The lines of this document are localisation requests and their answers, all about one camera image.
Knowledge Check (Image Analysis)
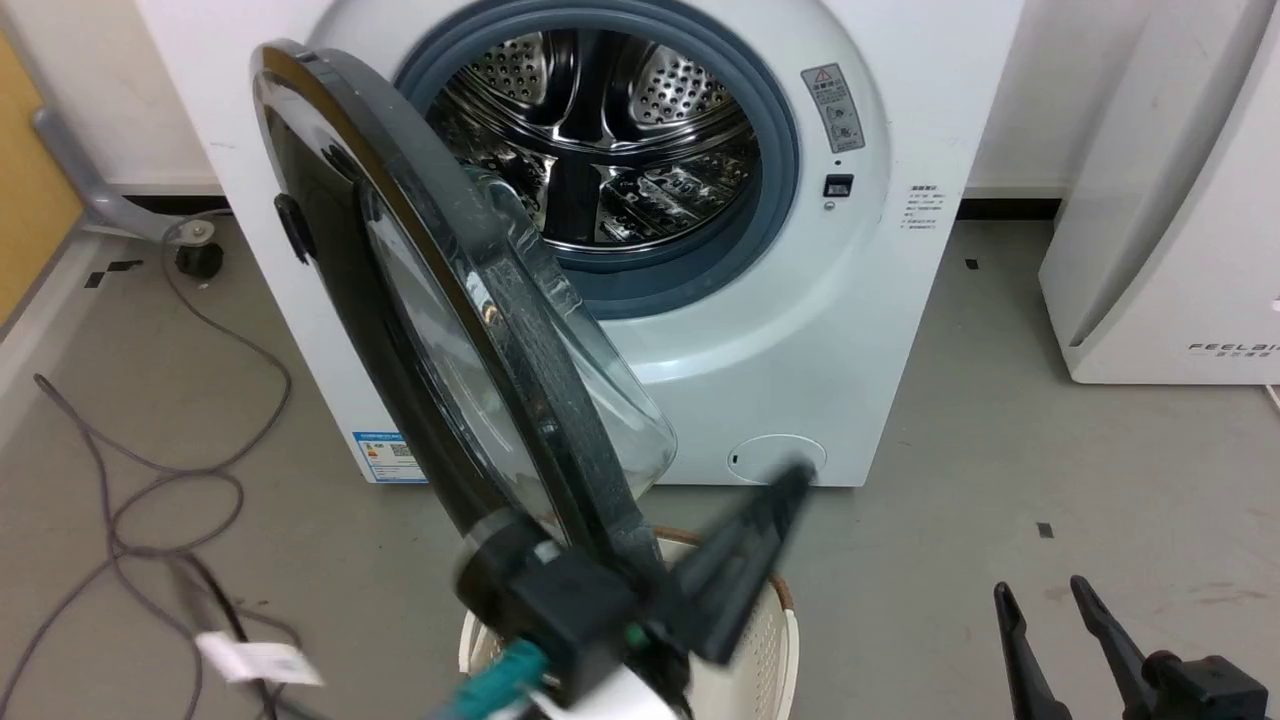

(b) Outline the black caster wheel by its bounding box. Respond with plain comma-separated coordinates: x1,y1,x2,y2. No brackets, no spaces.
174,220,227,282

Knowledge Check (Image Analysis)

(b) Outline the round white filter cover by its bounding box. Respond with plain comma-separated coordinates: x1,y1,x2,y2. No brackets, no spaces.
727,433,829,487

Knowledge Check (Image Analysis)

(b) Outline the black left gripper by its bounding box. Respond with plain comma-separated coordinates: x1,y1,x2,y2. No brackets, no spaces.
454,461,818,713

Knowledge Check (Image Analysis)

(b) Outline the black floor cable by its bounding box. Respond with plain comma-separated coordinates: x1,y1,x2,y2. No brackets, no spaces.
175,552,301,720

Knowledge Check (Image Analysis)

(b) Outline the grey floor cable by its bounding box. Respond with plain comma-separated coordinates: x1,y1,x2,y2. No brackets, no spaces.
105,210,294,561
0,373,126,701

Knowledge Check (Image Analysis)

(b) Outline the blue energy rating sticker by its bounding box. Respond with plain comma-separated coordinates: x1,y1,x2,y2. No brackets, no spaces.
352,431,427,485

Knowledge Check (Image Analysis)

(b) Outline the white front-load washing machine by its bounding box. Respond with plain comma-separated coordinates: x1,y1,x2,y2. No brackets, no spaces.
135,0,1026,488

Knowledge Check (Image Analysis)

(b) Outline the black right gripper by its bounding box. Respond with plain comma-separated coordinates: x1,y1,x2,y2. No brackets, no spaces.
992,574,1273,720

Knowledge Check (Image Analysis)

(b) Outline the yellow wooden panel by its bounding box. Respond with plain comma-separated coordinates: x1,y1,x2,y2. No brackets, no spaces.
0,30,87,328

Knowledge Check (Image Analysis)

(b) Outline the black rimmed glass washer door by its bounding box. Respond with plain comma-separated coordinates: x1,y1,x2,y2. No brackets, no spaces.
250,40,679,591

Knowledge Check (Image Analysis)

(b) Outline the white floor appliance with lettering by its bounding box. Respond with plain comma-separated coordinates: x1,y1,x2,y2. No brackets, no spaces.
1038,0,1280,386

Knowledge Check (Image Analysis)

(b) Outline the grey metal frame leg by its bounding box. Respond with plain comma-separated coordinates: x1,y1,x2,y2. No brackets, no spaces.
30,105,233,247

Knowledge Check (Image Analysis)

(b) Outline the white laundry basket brown rim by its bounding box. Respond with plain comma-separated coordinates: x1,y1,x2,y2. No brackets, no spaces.
458,527,801,720

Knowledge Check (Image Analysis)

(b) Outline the white paper cable tag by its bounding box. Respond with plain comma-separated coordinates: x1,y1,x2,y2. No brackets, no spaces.
194,631,327,689

